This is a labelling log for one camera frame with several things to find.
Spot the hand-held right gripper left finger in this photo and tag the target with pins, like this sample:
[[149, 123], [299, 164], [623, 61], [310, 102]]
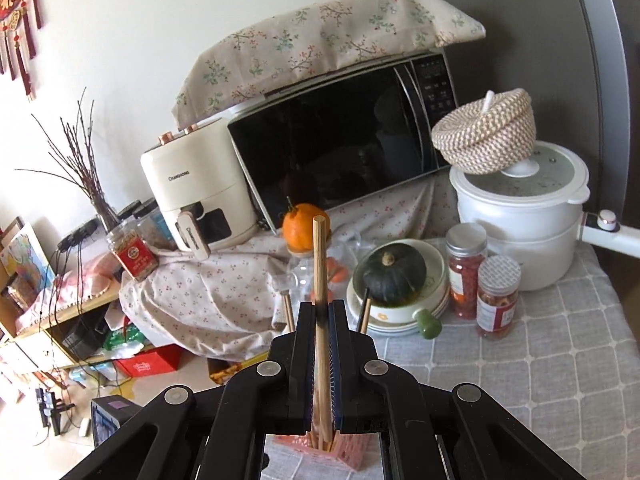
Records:
[[305, 340]]

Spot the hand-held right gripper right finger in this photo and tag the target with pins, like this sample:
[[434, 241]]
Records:
[[339, 340]]

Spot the single wooden chopstick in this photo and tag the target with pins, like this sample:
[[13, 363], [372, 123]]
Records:
[[320, 260]]

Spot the pink perforated utensil basket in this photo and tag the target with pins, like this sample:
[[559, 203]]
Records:
[[350, 452]]

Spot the black floor stand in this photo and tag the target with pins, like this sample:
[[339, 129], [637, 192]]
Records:
[[50, 407]]

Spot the glass jar with tangerines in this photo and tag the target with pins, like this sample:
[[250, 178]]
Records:
[[300, 280]]

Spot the red gift box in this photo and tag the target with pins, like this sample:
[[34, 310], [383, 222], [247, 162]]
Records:
[[150, 362]]

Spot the printed cardboard box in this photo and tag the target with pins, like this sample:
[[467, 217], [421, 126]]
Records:
[[235, 367]]

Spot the green patterned bag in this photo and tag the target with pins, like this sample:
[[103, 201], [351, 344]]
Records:
[[125, 340]]

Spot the dark green pumpkin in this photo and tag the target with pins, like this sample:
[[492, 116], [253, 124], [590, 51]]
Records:
[[392, 275]]

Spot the floral table cloth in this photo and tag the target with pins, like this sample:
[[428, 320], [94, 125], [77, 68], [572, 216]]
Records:
[[210, 305]]

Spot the white plate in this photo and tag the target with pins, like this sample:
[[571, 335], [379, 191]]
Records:
[[435, 307]]

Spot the large orange citrus fruit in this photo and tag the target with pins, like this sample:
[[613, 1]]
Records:
[[300, 227]]

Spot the low wooden shelf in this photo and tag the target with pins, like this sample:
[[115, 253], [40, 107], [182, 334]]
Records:
[[55, 320]]

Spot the glass jar red contents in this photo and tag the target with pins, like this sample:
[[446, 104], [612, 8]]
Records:
[[465, 275], [497, 300]]

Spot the pink cloth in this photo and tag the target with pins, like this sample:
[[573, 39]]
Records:
[[95, 272]]

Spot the red label jar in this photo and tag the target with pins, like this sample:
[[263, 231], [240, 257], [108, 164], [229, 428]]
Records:
[[132, 255]]

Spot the colourful picture board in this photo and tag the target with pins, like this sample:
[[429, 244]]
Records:
[[25, 265]]

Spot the black power strip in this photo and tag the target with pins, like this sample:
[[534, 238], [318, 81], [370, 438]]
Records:
[[77, 235]]

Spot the cream air fryer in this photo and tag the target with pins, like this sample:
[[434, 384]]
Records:
[[195, 185]]

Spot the black microwave oven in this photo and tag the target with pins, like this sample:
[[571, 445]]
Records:
[[325, 150]]

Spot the clear container black lid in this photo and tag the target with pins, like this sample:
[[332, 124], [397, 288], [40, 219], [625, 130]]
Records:
[[152, 225]]

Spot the grey checked tablecloth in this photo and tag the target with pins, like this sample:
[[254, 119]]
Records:
[[525, 385]]

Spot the white electric pot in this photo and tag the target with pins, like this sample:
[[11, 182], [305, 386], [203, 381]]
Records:
[[530, 240]]

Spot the dried branches in vase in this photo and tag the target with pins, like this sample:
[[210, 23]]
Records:
[[87, 180]]

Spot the white pot lid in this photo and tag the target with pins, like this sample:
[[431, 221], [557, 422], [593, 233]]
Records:
[[550, 170]]

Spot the floral microwave cover cloth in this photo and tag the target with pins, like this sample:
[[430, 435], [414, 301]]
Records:
[[325, 35]]

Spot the grey refrigerator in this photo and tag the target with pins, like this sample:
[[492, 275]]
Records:
[[615, 85]]

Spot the red wall ornament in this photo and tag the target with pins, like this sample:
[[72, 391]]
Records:
[[15, 10]]

